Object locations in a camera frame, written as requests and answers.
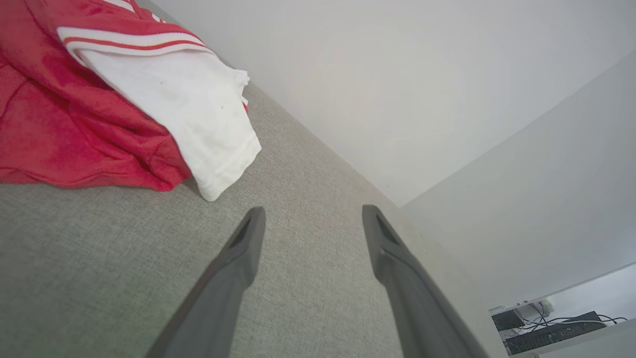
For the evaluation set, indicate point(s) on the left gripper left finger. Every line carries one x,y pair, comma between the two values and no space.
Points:
228,278

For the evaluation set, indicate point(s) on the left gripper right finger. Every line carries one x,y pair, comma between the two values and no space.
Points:
412,293

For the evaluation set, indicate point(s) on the red shirt with white sleeves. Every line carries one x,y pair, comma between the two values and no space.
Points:
49,124

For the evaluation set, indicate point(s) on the small black box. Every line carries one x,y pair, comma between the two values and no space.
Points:
508,320

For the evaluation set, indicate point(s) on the black computer keyboard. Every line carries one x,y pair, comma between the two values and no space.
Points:
551,335

